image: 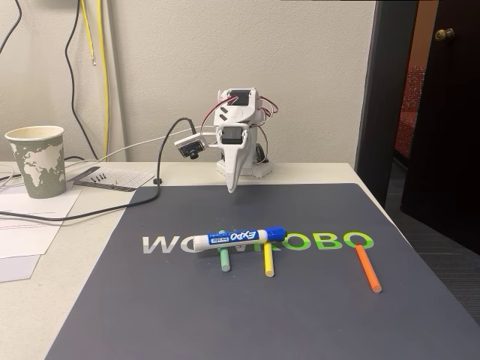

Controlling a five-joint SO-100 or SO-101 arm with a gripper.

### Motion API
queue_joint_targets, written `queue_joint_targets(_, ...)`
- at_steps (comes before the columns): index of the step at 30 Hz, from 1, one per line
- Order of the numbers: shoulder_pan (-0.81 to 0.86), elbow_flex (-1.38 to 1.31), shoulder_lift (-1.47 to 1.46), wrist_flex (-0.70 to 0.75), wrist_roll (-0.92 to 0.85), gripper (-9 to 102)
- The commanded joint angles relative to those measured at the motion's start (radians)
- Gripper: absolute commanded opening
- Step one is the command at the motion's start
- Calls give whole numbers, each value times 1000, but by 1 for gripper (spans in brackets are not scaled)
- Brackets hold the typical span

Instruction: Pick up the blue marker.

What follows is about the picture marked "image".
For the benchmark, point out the small gripper camera module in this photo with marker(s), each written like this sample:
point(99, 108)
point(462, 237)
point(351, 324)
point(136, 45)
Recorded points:
point(190, 147)

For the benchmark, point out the blue Expo dry-erase marker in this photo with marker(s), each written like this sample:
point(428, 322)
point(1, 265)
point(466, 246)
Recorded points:
point(240, 236)

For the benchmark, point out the green world-map paper cup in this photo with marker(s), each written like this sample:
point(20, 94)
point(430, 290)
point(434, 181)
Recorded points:
point(37, 168)

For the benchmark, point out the orange chalk stick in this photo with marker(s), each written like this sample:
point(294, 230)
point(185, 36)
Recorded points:
point(368, 270)

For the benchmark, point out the printed white paper sheet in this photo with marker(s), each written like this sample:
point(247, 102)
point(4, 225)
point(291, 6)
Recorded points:
point(26, 232)

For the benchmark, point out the green chalk stick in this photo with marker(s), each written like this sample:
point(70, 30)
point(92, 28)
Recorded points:
point(225, 260)

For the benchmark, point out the lined white paper sheet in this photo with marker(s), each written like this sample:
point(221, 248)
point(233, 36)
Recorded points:
point(127, 178)

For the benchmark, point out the dark grey WOWROBO mat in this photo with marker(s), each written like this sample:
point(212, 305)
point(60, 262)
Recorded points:
point(225, 318)

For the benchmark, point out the yellow chalk stick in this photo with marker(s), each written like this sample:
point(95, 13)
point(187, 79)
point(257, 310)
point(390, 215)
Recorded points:
point(269, 262)

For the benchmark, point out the dark brown door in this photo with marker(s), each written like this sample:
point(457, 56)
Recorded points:
point(450, 131)

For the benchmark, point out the plain white paper sheet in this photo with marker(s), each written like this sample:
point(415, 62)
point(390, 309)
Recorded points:
point(15, 268)

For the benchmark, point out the brass door knob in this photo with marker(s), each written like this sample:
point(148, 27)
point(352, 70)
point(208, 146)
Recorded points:
point(445, 34)

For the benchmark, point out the dark grey door frame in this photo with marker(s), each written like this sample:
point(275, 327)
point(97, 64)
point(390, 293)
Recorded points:
point(390, 93)

